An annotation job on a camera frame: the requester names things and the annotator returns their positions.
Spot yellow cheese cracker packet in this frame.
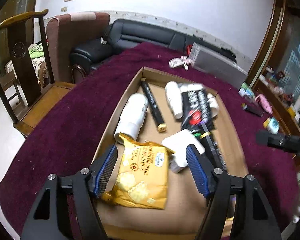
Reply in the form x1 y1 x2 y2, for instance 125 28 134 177
101 133 174 209

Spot white power adapter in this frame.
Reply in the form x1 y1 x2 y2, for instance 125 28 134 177
161 129 205 173

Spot white teal tissue pack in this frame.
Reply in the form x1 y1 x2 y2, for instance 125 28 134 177
263 117 280 134

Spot purple velvet table cloth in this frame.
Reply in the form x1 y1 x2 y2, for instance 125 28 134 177
0 42 299 233

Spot black marker on cloth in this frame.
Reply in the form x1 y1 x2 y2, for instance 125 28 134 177
242 103 263 117

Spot white red plastic bag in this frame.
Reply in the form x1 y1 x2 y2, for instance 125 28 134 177
255 94 273 114

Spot shallow cardboard tray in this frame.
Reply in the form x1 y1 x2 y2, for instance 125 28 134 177
90 66 249 240

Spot wooden sideboard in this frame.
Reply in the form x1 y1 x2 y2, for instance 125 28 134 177
244 0 300 165

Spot green white packet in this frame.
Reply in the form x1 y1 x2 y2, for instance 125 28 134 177
238 82 255 100

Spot black snack packet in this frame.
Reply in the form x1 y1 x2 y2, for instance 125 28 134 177
178 83 215 133

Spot white bottle in tray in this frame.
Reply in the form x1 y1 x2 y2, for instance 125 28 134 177
114 93 148 145

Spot black marker in tray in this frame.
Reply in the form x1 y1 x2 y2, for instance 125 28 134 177
140 78 167 133

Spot white key fob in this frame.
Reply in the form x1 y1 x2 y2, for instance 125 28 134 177
168 56 192 71

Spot black leather sofa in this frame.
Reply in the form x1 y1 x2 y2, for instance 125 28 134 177
69 18 239 84

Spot wooden chair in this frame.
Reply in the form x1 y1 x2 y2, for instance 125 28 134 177
0 9 75 138

